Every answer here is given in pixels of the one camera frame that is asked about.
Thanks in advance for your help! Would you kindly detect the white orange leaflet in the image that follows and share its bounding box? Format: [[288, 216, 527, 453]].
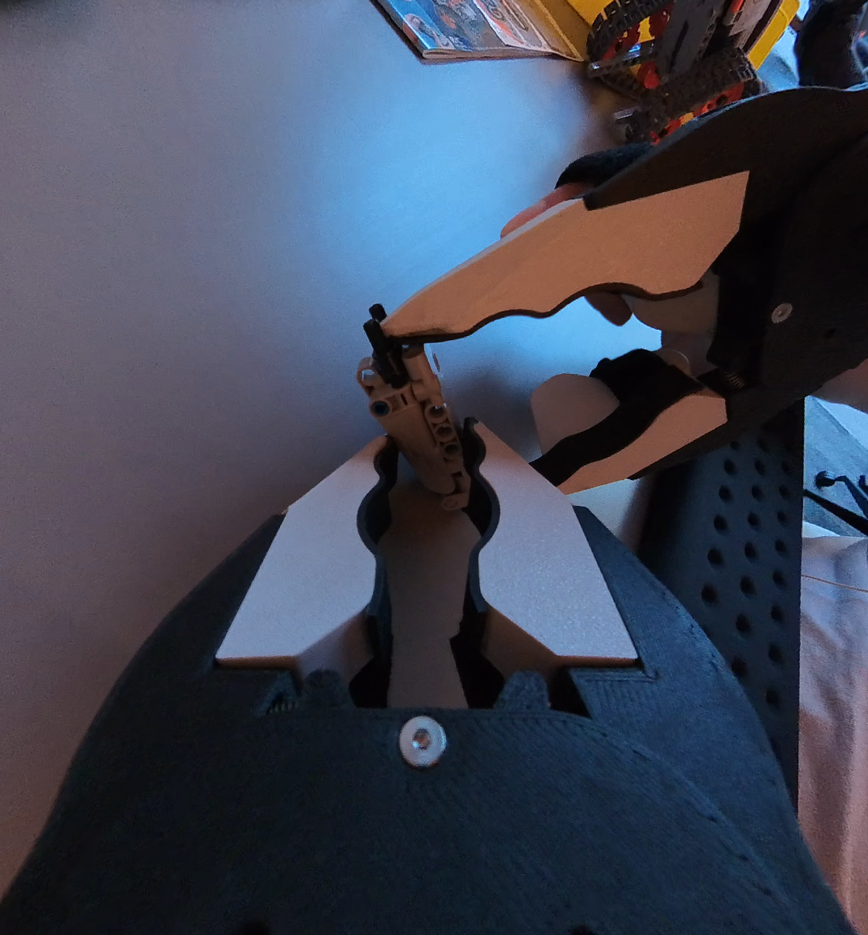
[[471, 0, 563, 54]]

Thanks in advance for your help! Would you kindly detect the person's right hand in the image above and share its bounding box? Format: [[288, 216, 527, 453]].
[[500, 183, 720, 374]]

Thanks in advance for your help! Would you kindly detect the person's right forearm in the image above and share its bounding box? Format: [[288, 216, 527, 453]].
[[810, 347, 868, 421]]

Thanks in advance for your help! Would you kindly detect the blue instruction booklet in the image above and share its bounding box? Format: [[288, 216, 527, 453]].
[[376, 0, 588, 61]]

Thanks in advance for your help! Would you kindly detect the grey brick assembly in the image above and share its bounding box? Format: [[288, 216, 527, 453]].
[[356, 343, 473, 512]]

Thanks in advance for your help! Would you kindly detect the person's white shirt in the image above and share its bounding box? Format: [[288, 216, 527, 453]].
[[795, 529, 868, 935]]

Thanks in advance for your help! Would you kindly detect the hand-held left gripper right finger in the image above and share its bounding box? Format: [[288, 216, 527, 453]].
[[463, 418, 640, 691]]

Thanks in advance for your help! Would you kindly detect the black chair base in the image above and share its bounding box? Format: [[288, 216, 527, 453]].
[[814, 471, 868, 530]]

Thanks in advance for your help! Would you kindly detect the grey orange toy robot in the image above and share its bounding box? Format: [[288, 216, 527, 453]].
[[586, 0, 764, 143]]

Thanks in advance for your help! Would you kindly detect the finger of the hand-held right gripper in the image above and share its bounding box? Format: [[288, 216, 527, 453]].
[[529, 349, 732, 496], [377, 170, 751, 343]]

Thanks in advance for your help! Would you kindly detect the yellow storage bin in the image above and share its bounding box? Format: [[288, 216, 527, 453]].
[[566, 0, 800, 67]]

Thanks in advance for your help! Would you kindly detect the black connector pin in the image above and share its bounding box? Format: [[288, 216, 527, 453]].
[[363, 303, 409, 388]]

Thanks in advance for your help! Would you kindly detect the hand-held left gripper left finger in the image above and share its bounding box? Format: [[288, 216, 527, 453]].
[[215, 434, 395, 688]]

